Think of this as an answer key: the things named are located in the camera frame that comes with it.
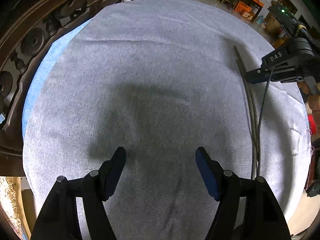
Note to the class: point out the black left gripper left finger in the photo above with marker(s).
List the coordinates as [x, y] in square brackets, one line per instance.
[58, 218]

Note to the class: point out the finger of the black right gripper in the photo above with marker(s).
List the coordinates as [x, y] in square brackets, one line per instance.
[257, 76]

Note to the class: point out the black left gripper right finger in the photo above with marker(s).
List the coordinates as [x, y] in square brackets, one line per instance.
[247, 208]

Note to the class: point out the person's hand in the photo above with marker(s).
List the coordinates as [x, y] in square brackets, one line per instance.
[312, 104]

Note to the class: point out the red plastic stool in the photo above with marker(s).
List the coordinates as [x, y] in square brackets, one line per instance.
[313, 128]

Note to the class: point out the black jacket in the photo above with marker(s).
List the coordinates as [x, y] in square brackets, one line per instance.
[312, 186]

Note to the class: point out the orange crate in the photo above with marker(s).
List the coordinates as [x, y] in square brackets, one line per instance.
[254, 7]

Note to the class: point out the grey table cloth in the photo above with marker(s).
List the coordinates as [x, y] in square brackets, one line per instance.
[160, 79]

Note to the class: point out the carved wooden table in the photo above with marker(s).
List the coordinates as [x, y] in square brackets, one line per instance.
[28, 29]

